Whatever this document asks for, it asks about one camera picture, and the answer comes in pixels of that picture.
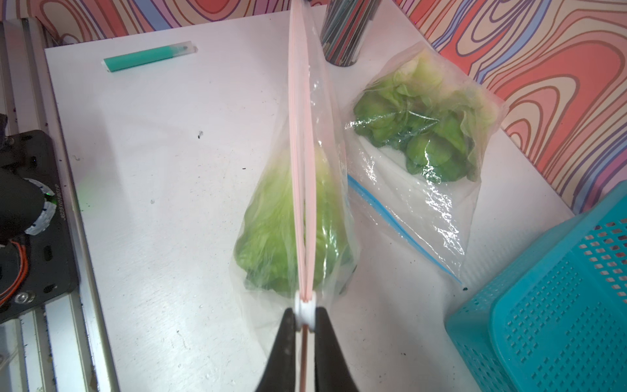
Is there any teal plastic basket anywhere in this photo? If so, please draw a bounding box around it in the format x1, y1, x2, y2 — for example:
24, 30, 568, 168
446, 183, 626, 391

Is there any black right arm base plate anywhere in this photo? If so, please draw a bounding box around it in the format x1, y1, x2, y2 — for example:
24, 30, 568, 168
1, 130, 78, 322

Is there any metal pen holder cup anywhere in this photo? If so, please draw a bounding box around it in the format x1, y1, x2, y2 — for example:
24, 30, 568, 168
320, 0, 380, 67

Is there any green marker pen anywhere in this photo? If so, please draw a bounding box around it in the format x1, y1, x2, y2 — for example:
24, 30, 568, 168
102, 41, 198, 73

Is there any dark green bagged cabbage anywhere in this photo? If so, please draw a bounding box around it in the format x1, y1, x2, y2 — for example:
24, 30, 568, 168
353, 51, 505, 184

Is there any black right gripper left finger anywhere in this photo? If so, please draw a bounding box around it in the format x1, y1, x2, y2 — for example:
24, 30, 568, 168
256, 308, 297, 392

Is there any blue-zip clear zip-top bag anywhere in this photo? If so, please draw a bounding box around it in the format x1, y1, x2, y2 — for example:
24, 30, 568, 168
346, 42, 509, 281

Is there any light green chinese cabbage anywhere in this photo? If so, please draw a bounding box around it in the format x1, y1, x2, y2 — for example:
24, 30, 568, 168
234, 149, 354, 297

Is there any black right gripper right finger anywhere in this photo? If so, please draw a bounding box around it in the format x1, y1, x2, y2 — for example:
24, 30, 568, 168
314, 307, 359, 392

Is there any aluminium front table rail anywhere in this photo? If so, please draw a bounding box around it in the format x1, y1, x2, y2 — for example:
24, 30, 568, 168
1, 17, 119, 391

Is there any pink-zip clear zip-top bag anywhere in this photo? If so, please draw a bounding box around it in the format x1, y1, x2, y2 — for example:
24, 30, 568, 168
233, 1, 359, 348

